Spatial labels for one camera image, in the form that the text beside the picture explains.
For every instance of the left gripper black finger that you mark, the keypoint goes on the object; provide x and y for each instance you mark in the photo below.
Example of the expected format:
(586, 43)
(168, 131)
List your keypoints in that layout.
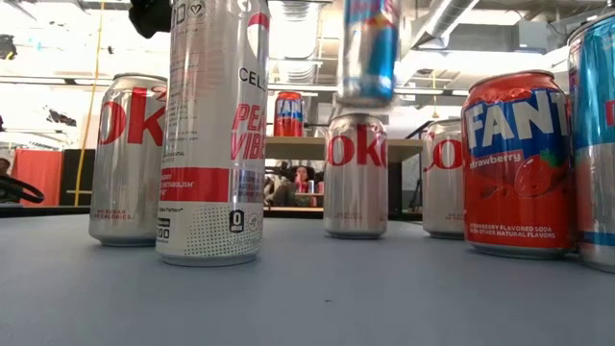
(150, 17)

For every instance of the red Fanta strawberry can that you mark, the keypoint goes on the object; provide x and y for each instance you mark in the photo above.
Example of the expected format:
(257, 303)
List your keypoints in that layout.
(516, 192)
(288, 120)

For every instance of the blue silver Red Bull can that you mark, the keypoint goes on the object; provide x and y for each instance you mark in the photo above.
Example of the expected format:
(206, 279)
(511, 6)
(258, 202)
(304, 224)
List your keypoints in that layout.
(596, 144)
(367, 53)

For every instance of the silver Diet Coke can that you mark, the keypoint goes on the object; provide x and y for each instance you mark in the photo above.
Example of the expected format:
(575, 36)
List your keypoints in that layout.
(444, 192)
(127, 163)
(355, 192)

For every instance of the white Celsius Peach Vibe can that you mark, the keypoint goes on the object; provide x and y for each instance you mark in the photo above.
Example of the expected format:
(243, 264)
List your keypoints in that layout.
(211, 144)

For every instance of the black ceiling fixture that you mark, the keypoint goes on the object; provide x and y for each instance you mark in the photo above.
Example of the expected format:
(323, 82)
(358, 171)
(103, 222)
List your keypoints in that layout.
(7, 48)

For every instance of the black partition panel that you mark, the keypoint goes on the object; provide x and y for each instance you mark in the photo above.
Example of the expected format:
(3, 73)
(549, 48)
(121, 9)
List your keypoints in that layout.
(67, 173)

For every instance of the orange partition panel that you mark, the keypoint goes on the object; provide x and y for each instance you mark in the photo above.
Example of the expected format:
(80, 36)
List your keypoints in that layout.
(38, 165)

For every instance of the person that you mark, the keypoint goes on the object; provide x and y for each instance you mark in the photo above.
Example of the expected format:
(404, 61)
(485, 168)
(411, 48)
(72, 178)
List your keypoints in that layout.
(302, 175)

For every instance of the corrugated silver ventilation duct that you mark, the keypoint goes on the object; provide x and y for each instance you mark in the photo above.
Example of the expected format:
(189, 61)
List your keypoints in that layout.
(294, 29)

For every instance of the wooden shelf with black frame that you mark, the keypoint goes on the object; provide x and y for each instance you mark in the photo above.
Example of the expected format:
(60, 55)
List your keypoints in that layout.
(307, 149)

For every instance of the black metal table frame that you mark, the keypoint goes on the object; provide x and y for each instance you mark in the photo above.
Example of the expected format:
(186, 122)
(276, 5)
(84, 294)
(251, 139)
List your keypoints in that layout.
(48, 211)

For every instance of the smooth silver ventilation duct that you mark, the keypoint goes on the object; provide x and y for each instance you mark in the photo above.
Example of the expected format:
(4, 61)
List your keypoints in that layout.
(444, 17)

